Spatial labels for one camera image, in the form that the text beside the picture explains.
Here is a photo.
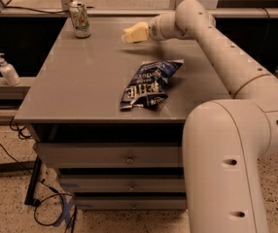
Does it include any yellow sponge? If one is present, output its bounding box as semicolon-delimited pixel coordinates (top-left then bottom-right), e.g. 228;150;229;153
122;29;134;43

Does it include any black table leg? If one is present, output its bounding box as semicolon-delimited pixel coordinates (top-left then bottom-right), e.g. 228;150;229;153
24;157;42;206

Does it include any grey drawer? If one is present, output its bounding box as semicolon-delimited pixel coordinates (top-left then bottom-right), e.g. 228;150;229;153
58;175;186;193
35;143;182;169
76;196;187;211

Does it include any bottom grey drawer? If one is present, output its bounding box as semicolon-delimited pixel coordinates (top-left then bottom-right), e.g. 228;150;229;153
76;196;187;211

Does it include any top grey drawer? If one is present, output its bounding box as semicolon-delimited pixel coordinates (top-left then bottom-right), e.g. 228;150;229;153
35;143;182;169

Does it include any black floor cable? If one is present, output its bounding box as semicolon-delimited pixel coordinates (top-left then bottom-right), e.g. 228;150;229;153
0;109;79;233

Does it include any blue chip bag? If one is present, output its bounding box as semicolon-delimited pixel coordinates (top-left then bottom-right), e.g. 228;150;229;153
120;59;184;110

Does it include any white pump bottle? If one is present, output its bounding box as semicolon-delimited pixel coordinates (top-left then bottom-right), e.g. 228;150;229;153
0;52;20;86

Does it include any grey metal shelf rail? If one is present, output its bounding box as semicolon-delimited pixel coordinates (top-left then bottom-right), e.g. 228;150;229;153
0;77;35;100

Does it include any grey drawer cabinet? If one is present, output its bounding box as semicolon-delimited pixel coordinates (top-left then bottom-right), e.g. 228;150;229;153
16;17;229;202

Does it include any soda can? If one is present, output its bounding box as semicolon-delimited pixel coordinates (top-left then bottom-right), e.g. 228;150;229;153
69;1;91;38

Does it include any middle grey drawer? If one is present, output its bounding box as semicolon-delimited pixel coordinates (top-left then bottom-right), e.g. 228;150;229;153
58;175;186;193

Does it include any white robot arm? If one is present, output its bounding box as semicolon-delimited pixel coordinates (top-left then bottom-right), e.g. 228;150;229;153
122;0;278;233

